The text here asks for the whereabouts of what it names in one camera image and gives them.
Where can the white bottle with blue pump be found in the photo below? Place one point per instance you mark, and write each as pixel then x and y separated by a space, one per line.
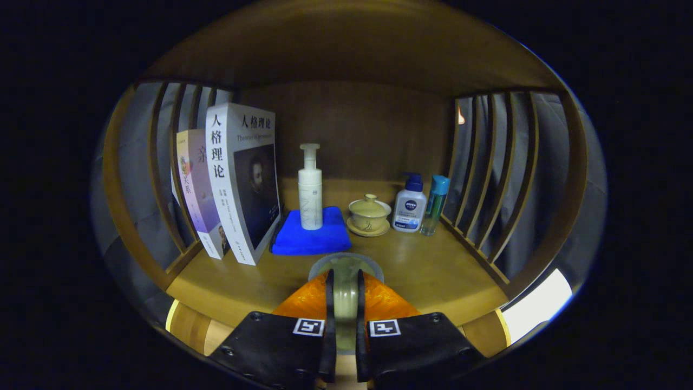
pixel 409 211

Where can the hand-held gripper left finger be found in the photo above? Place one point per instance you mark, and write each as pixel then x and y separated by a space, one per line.
pixel 331 303

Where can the blue folded cloth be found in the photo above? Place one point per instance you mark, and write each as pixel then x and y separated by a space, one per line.
pixel 303 241

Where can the wooden countertop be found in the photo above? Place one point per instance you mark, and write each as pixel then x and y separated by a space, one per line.
pixel 433 271

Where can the thick white book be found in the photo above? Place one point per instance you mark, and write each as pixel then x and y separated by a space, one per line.
pixel 227 179

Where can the teal bottle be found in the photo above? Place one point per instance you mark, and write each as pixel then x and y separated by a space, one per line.
pixel 436 197

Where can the purple book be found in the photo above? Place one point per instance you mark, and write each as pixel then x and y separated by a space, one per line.
pixel 197 200

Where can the green ornament with grey base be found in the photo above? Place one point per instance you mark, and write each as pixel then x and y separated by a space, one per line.
pixel 345 298

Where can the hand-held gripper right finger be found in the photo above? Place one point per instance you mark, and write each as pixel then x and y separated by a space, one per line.
pixel 360 303

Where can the wooden cabinet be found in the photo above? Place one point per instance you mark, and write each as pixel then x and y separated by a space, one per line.
pixel 346 49

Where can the yellow lidded teacup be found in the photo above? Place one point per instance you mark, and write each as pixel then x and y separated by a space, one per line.
pixel 369 214

